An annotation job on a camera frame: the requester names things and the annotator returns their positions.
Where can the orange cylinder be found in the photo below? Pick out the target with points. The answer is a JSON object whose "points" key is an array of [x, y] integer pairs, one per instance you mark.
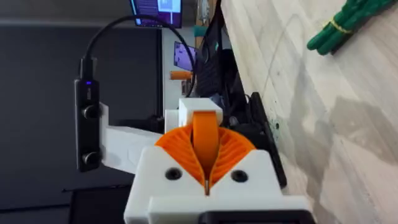
{"points": [[181, 75]]}

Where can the bare white finger of the left gripper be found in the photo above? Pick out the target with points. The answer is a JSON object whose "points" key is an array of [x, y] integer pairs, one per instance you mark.
{"points": [[171, 119]]}

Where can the green toy vegetable bundle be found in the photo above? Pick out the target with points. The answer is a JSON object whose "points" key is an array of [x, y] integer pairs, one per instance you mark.
{"points": [[342, 26]]}

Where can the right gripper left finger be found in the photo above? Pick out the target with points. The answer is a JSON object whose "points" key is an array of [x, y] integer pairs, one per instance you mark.
{"points": [[155, 174]]}

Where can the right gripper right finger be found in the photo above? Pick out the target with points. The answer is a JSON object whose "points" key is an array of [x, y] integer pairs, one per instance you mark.
{"points": [[255, 174]]}

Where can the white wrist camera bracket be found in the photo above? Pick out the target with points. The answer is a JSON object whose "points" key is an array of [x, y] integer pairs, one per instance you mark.
{"points": [[124, 146]]}

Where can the laptop screen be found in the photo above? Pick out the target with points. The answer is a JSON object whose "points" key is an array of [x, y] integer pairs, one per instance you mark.
{"points": [[184, 56]]}

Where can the finger of the left gripper with orange wedge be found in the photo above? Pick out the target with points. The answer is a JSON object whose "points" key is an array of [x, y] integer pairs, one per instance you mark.
{"points": [[205, 137]]}

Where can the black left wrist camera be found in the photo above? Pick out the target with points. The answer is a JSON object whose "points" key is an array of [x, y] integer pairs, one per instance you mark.
{"points": [[88, 124]]}

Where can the black table rail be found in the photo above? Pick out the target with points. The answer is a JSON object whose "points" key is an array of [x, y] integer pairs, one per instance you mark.
{"points": [[269, 140]]}

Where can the computer monitor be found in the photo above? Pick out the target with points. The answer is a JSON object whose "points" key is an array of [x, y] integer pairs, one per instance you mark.
{"points": [[161, 11]]}

